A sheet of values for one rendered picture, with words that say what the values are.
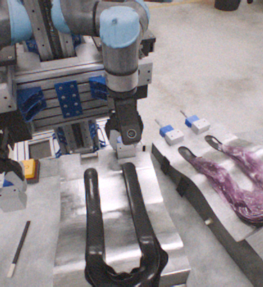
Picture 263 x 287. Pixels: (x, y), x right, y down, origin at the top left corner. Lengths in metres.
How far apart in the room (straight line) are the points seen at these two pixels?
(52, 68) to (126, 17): 0.57
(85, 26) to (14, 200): 0.43
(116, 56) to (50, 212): 0.47
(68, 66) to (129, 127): 0.52
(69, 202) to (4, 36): 0.39
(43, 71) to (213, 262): 0.84
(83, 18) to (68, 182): 0.40
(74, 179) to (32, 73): 0.48
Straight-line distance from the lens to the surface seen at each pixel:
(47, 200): 0.76
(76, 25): 0.62
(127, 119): 0.56
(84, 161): 0.74
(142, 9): 0.61
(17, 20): 0.53
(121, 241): 0.54
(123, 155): 0.69
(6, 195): 0.62
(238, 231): 0.66
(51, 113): 1.09
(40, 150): 1.72
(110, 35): 0.49
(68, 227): 0.61
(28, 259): 0.71
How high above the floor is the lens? 1.43
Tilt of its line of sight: 49 degrees down
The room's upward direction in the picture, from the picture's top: straight up
